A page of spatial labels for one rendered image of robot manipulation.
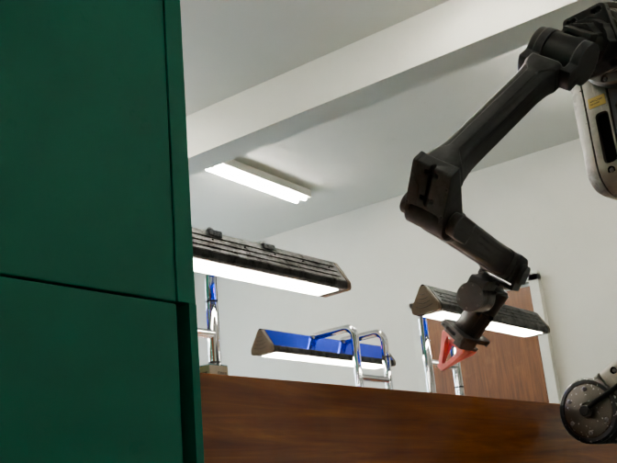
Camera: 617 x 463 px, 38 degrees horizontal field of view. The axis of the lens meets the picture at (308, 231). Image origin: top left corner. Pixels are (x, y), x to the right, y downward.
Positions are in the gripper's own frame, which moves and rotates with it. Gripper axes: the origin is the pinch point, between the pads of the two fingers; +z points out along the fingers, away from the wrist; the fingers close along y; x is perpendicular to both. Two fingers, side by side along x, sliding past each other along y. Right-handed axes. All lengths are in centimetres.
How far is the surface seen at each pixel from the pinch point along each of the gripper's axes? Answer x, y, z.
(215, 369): 12, 74, -3
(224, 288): -440, -407, 237
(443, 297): -29.2, -34.6, -1.0
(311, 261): -30.7, 15.8, -1.9
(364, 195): -353, -398, 83
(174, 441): 24, 88, -2
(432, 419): 18.0, 25.9, -1.0
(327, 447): 22, 55, 2
